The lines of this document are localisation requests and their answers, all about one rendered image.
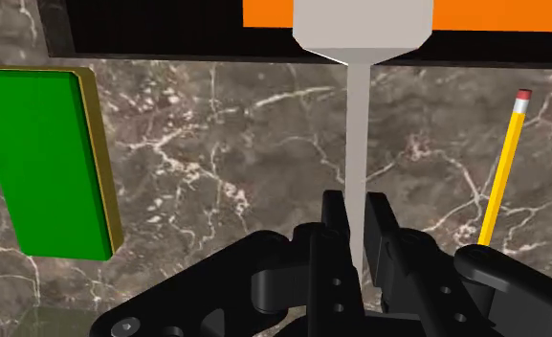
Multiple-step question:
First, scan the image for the yellow pencil with red eraser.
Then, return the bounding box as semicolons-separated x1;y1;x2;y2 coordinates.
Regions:
476;88;534;248

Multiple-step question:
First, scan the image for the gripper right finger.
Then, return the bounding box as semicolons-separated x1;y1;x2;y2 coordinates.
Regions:
364;191;552;337

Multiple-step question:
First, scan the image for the green book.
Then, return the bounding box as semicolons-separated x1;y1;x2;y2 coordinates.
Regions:
0;66;125;262

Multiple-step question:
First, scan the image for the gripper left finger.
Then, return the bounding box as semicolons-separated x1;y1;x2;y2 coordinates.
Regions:
88;190;366;337

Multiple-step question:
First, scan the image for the grey spatula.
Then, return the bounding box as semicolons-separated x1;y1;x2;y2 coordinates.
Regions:
292;0;434;282

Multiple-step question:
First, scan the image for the orange flat block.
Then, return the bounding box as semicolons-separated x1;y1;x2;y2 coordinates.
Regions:
242;0;552;34

